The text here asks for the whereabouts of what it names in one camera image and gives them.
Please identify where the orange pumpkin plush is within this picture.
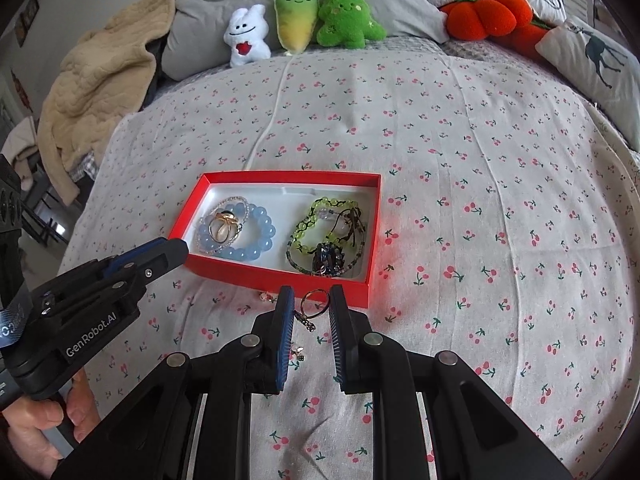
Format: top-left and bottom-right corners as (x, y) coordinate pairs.
(439, 0), (532, 42)
(500, 15), (553, 58)

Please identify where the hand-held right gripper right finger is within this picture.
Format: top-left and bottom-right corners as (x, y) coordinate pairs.
(327, 284), (576, 480)

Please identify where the beige quilted blanket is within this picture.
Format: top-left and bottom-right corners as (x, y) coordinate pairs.
(37, 0), (178, 206)

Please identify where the red jewelry box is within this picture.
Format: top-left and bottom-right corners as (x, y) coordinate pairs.
(167, 171), (383, 309)

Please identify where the wall picture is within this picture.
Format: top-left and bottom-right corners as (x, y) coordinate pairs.
(15, 0), (41, 43)

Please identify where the multicolour seed bead bracelet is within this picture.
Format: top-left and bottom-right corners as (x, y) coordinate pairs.
(286, 210), (371, 277)

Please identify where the black flower hair clip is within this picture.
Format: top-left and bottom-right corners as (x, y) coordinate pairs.
(310, 242), (348, 277)

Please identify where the green tree plush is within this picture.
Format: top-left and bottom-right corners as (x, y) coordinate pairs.
(315, 0), (388, 51)

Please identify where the person's left hand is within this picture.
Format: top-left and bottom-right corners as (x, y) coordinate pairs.
(0, 371), (101, 476)

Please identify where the gold ring charm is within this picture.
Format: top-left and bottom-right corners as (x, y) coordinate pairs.
(207, 211), (242, 241)

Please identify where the green bead cord bracelet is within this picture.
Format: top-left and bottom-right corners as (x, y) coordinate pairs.
(292, 197), (358, 256)

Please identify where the clear bead bracelet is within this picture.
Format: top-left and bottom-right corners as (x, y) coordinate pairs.
(196, 196), (251, 255)

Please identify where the gold hoop earring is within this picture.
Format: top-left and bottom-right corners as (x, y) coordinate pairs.
(294, 287), (331, 333)

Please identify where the deer print pillow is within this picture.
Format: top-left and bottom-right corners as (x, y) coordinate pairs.
(535, 15), (640, 136)

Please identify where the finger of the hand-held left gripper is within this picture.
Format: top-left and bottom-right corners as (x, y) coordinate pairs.
(55, 238), (176, 291)
(37, 240), (190, 322)

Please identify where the yellow green radish plush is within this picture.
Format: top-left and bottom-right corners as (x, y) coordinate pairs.
(272, 0), (321, 56)

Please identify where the blue bead bracelet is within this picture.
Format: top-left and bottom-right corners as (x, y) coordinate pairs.
(194, 203), (277, 261)

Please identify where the black chair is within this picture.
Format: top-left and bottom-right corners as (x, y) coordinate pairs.
(20, 170), (71, 247)

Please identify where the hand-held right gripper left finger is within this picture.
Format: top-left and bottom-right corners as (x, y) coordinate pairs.
(50, 285), (296, 480)

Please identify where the white rabbit plush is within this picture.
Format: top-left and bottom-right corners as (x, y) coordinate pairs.
(222, 4), (273, 67)

